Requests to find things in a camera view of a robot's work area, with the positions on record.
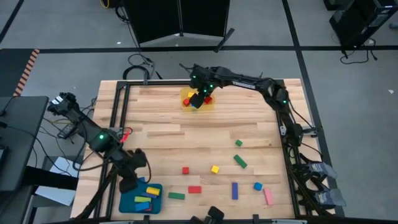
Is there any black folding partition screen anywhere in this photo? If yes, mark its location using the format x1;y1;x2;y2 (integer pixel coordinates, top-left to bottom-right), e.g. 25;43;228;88
123;0;236;53

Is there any black diagonal frame strut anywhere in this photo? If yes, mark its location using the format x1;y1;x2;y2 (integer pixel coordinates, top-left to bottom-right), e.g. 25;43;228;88
76;164;121;220
287;149;330;217

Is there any white board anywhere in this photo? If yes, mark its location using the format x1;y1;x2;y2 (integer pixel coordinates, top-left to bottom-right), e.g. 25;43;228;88
34;156;82;207

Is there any teal plastic tray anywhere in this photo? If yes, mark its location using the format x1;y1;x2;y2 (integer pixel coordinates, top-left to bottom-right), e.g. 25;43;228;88
118;182;164;215

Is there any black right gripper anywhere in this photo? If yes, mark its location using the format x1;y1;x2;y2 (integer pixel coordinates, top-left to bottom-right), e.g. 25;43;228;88
189;77;219;109

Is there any black floor cable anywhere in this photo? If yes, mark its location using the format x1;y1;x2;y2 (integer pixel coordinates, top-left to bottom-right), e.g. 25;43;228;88
339;39;379;65

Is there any dark rounded object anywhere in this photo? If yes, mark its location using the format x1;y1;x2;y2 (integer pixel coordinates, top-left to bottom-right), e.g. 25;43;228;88
188;205;225;224

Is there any black computer tower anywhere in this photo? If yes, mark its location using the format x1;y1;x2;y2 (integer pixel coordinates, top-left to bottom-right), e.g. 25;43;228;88
328;0;398;49

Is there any black desk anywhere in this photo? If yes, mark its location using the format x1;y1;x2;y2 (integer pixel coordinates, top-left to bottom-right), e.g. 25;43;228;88
0;95;50;192

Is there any pink rectangular block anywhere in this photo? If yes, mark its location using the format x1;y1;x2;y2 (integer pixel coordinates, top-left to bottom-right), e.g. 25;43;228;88
263;187;274;206

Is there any coiled black cable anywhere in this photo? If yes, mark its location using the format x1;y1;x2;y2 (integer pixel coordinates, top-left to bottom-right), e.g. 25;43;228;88
122;53;155;81

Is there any long green block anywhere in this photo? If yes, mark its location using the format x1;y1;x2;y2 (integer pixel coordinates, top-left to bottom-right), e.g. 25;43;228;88
233;154;248;170

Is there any black aluminium table frame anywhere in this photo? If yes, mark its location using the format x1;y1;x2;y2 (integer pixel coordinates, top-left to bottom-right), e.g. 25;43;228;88
105;79;301;220

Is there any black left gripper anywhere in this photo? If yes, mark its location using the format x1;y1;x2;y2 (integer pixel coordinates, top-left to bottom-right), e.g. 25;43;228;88
116;148;148;194

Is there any yellow translucent plastic bin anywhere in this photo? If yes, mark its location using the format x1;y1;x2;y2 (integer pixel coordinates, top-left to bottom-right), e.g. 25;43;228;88
180;87;216;112

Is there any black power adapter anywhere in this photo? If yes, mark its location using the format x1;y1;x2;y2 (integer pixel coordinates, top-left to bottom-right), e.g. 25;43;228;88
57;123;79;140

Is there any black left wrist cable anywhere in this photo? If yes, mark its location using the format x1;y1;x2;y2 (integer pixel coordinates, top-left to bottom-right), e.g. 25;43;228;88
143;160;153;185

